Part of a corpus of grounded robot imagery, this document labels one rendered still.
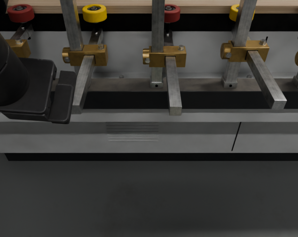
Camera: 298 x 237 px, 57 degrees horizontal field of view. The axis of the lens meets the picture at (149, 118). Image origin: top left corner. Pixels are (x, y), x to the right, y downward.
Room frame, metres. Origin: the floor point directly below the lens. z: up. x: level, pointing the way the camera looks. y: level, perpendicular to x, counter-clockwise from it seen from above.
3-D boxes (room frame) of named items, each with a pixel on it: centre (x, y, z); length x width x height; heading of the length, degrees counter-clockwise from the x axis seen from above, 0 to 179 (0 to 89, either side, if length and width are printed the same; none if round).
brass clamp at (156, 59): (0.78, -0.05, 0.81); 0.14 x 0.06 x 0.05; 90
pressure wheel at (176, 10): (0.93, -0.07, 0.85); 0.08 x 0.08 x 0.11
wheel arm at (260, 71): (0.73, -0.32, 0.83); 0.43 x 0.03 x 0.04; 0
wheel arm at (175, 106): (0.73, -0.07, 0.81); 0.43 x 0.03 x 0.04; 0
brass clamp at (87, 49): (0.78, 0.20, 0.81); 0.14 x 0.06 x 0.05; 90
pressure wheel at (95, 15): (0.93, 0.18, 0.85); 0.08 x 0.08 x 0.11
